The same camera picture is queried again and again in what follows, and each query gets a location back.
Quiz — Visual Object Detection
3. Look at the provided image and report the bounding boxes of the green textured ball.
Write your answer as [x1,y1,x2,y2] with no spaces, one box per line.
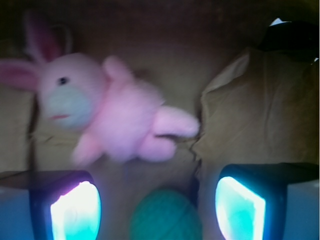
[129,189,203,240]

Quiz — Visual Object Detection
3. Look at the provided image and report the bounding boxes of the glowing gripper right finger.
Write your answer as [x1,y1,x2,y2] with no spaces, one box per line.
[215,163,320,240]

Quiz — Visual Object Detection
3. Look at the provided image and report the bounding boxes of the brown paper lined box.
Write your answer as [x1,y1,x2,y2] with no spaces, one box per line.
[0,0,320,240]

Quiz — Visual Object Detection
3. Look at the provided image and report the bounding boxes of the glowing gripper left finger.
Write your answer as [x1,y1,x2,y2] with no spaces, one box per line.
[0,170,102,240]

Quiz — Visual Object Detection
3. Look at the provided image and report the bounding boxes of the pink plush bunny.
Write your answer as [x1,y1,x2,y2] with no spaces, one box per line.
[0,10,200,166]

